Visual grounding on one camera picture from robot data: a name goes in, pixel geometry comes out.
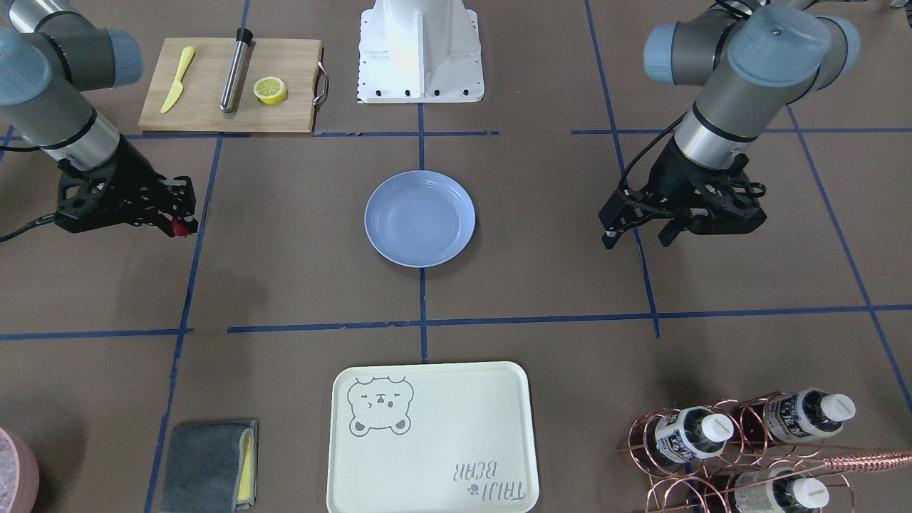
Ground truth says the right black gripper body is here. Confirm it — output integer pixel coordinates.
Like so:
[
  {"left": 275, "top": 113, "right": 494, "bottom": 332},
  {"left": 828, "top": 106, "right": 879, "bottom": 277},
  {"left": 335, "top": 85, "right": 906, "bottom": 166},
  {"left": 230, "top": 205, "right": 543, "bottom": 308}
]
[{"left": 55, "top": 137, "right": 197, "bottom": 234}]

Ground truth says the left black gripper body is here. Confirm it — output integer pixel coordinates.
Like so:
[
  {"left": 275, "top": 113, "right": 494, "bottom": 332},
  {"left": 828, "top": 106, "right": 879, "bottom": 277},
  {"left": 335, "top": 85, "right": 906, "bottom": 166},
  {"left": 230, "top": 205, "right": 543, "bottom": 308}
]
[{"left": 598, "top": 138, "right": 767, "bottom": 236}]

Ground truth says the blue plate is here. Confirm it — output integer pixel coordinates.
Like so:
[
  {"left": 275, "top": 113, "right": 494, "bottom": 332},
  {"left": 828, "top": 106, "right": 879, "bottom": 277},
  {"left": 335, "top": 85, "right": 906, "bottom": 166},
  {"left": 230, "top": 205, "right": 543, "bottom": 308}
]
[{"left": 363, "top": 170, "right": 477, "bottom": 267}]

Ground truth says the red strawberry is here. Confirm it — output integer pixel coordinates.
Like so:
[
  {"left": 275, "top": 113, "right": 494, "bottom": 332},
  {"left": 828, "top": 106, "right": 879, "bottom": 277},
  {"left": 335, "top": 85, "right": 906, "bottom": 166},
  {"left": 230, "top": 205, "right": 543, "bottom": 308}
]
[{"left": 170, "top": 218, "right": 198, "bottom": 237}]

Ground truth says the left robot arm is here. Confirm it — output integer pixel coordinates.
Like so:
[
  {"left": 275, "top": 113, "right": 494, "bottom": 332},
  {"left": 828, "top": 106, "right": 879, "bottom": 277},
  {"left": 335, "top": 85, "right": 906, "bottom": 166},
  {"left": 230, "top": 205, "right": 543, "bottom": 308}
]
[{"left": 598, "top": 1, "right": 862, "bottom": 249}]

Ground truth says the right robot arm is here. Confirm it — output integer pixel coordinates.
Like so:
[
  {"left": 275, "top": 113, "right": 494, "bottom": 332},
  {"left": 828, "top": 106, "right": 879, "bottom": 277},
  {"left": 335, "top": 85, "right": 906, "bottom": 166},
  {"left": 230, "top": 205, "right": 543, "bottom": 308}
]
[{"left": 1, "top": 1, "right": 198, "bottom": 241}]

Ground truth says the yellow plastic knife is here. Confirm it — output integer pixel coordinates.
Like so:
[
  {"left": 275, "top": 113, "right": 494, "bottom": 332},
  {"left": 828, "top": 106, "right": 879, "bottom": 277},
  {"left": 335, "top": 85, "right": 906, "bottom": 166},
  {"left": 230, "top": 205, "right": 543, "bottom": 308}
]
[{"left": 160, "top": 46, "right": 196, "bottom": 114}]

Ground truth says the lemon half slice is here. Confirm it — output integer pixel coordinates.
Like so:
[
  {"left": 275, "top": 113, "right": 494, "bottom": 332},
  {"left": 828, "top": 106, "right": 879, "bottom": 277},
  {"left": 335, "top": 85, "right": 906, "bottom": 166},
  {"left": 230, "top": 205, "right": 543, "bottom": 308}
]
[{"left": 253, "top": 77, "right": 288, "bottom": 106}]

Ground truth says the wooden cutting board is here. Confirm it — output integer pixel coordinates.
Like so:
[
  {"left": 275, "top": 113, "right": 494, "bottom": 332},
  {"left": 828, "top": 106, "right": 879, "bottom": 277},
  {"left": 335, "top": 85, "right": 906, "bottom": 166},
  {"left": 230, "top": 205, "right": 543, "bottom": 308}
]
[{"left": 139, "top": 38, "right": 323, "bottom": 133}]

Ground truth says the steel muddler black cap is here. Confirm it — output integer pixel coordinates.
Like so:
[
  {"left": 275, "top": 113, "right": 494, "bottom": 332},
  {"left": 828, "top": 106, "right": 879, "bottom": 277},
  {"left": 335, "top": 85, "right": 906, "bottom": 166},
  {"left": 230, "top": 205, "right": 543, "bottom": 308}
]
[{"left": 219, "top": 27, "right": 253, "bottom": 114}]

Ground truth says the dark bottle white cap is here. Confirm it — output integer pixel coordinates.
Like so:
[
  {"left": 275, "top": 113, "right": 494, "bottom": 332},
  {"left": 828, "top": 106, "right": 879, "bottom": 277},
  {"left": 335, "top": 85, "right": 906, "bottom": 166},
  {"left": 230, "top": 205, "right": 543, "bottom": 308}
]
[
  {"left": 726, "top": 467, "right": 830, "bottom": 512},
  {"left": 646, "top": 406, "right": 735, "bottom": 467},
  {"left": 735, "top": 388, "right": 856, "bottom": 445}
]

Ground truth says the grey yellow cloth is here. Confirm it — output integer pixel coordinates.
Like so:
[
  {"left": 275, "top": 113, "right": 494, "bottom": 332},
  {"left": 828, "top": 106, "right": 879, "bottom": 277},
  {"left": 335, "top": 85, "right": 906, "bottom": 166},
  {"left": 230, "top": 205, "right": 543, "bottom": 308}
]
[{"left": 160, "top": 419, "right": 259, "bottom": 512}]

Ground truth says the cream bear tray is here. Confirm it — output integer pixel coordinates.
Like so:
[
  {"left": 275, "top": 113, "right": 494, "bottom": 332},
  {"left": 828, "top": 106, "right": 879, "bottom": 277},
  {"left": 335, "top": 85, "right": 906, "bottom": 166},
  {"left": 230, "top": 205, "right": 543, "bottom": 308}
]
[{"left": 326, "top": 361, "right": 540, "bottom": 512}]

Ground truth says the bottom dark bottle white cap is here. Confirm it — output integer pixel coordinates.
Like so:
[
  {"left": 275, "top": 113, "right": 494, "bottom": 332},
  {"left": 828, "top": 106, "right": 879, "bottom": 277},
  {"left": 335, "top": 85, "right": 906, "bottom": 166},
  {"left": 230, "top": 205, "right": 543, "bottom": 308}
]
[{"left": 726, "top": 467, "right": 830, "bottom": 512}]

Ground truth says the pink ice bowl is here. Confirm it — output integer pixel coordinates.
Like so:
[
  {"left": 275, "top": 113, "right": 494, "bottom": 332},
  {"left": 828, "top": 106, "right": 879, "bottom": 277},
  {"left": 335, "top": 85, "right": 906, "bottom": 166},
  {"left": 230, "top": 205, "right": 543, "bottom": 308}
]
[{"left": 1, "top": 428, "right": 40, "bottom": 512}]

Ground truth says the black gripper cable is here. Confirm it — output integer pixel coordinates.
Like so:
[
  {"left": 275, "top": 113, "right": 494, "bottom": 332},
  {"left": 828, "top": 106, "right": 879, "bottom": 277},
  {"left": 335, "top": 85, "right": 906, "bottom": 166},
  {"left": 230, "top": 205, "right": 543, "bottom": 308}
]
[{"left": 0, "top": 212, "right": 59, "bottom": 243}]

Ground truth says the copper wire bottle rack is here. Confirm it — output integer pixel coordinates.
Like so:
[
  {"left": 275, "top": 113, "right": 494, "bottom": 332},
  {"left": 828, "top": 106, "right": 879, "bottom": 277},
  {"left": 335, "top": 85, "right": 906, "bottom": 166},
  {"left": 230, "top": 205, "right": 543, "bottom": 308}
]
[{"left": 616, "top": 393, "right": 910, "bottom": 512}]

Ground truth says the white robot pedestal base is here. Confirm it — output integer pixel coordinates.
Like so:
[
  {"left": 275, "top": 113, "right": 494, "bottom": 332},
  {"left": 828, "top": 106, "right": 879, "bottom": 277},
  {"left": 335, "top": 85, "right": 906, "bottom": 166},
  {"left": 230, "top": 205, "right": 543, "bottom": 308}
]
[{"left": 356, "top": 1, "right": 485, "bottom": 104}]

